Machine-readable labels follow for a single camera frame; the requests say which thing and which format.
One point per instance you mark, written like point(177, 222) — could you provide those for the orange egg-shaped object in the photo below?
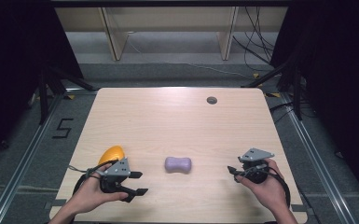
point(112, 154)

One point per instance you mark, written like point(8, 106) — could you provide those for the yellow tape piece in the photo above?
point(71, 97)
point(256, 75)
point(273, 95)

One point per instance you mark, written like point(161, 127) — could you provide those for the purple soap bar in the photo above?
point(177, 164)

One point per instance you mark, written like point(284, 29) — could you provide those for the person's right hand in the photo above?
point(269, 189)

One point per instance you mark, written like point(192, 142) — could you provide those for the black metal stand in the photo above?
point(43, 99)
point(297, 93)

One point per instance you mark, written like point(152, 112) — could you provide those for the person's left hand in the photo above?
point(90, 193)

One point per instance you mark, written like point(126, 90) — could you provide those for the white furniture panel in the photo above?
point(115, 37)
point(228, 34)

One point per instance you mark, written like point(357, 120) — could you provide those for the metal floor rail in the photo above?
point(21, 165)
point(320, 165)

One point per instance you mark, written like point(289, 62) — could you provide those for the grey table grommet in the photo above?
point(211, 100)

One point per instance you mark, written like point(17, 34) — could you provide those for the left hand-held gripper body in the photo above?
point(117, 169)

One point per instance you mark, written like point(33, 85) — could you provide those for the black curtain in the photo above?
point(338, 77)
point(12, 62)

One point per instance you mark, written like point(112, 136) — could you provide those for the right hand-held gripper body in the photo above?
point(255, 161)

